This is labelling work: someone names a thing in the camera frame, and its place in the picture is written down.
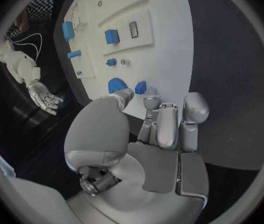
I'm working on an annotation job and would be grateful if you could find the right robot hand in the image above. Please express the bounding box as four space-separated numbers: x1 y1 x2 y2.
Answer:
27 81 65 116

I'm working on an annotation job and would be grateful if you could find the person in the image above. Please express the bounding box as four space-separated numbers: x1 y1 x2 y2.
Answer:
4 0 62 40

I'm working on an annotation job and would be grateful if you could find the blue gear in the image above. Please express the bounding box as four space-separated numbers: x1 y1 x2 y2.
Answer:
108 77 130 94

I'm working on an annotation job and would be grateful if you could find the blue block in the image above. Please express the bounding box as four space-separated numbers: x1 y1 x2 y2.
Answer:
104 29 121 45
134 80 147 95
61 20 76 42

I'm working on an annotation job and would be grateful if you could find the white cable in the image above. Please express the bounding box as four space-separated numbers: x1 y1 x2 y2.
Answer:
13 42 41 60
11 33 43 63

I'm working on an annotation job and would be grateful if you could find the white task board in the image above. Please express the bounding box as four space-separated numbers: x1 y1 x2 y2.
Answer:
53 0 195 120

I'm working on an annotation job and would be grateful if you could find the blue long cylinder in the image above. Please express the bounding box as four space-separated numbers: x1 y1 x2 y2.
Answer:
66 50 82 60

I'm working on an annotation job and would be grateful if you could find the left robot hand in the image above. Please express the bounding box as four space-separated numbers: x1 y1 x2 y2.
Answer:
63 88 211 224

